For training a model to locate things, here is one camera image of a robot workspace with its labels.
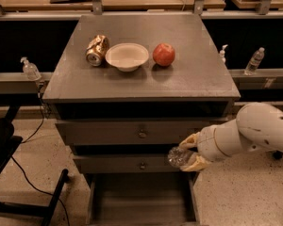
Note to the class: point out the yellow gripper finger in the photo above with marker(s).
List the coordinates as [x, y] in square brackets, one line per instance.
[190, 142]
[195, 163]

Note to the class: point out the small pump bottle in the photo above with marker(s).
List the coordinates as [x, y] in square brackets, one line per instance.
[222, 53]

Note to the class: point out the background water bottle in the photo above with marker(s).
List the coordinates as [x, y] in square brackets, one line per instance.
[254, 61]

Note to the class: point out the clear hand sanitizer bottle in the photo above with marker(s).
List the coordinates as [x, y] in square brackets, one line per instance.
[30, 69]

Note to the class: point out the grey top drawer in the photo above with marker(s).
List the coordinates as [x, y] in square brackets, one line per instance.
[132, 131]

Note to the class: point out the clear plastic water bottle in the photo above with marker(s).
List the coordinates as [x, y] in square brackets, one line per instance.
[178, 157]

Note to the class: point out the grey drawer cabinet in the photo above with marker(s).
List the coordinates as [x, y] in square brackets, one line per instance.
[196, 85]

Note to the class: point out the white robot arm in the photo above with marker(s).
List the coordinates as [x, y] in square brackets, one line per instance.
[257, 126]

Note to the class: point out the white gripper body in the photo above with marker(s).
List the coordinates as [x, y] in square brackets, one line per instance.
[208, 144]

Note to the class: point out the crushed gold soda can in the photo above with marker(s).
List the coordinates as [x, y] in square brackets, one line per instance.
[97, 49]

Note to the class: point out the grey open bottom drawer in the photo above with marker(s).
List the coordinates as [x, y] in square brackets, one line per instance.
[142, 199]

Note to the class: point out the white paper bowl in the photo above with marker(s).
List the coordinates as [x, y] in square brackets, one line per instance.
[127, 57]

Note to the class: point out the red apple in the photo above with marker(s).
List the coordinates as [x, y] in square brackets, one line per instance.
[164, 54]

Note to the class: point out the grey middle drawer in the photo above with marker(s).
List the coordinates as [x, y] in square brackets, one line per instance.
[123, 163]

